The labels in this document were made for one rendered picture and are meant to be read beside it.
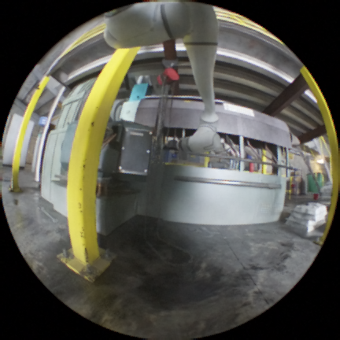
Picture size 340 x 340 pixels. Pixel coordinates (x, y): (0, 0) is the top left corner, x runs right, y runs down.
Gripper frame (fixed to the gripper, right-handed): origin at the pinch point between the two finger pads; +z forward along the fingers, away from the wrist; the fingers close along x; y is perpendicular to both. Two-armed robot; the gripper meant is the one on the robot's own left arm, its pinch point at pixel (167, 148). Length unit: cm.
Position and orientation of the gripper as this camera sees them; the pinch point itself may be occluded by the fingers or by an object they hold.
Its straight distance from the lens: 83.1
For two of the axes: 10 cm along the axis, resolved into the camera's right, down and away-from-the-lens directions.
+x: -7.3, -1.3, -6.7
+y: 1.1, -9.9, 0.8
